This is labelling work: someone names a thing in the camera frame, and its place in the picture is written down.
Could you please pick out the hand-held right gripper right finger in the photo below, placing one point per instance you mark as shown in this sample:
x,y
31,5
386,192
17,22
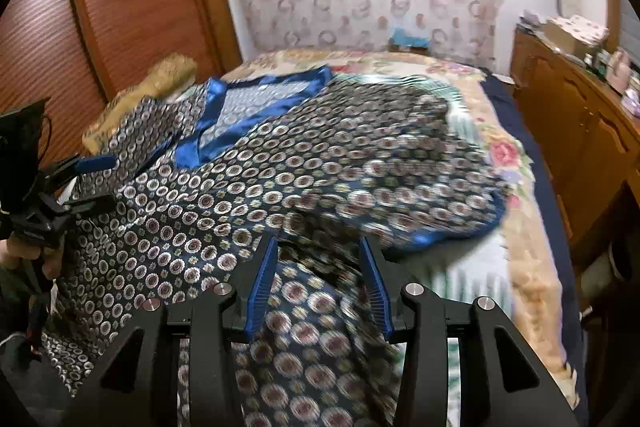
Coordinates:
x,y
376,292

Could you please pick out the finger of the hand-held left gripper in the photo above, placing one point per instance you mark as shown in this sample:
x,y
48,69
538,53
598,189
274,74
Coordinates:
x,y
95,164
92,204

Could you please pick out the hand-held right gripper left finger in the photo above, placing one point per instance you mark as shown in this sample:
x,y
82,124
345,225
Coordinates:
x,y
262,289

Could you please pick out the circle-patterned blue-trimmed garment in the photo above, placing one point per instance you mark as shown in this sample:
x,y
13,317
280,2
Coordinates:
x,y
300,177

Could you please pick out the person's left hand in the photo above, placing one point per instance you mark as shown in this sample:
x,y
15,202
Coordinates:
x,y
50,264

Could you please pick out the golden patterned pillow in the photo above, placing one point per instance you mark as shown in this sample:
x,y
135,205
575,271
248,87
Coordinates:
x,y
170,74

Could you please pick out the floral blanket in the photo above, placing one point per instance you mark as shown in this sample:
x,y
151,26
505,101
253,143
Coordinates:
x,y
505,157

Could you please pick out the navy bed sheet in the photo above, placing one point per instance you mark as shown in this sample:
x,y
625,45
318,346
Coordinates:
x,y
545,187

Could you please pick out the blue box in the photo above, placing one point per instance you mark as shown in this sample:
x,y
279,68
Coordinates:
x,y
407,39

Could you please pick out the wooden sideboard cabinet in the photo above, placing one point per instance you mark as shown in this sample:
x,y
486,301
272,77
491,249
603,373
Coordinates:
x,y
565,117

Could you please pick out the small purple bag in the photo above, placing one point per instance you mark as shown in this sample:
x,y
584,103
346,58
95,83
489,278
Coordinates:
x,y
530,22

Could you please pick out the cardboard box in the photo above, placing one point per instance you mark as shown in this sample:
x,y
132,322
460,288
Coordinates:
x,y
557,39

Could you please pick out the purple tissue pack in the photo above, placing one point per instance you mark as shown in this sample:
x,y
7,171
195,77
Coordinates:
x,y
631,102

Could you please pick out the pink kettle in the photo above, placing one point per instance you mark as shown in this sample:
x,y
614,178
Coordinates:
x,y
620,69

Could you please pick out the floral cloth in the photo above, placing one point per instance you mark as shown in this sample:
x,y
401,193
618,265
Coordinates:
x,y
582,29

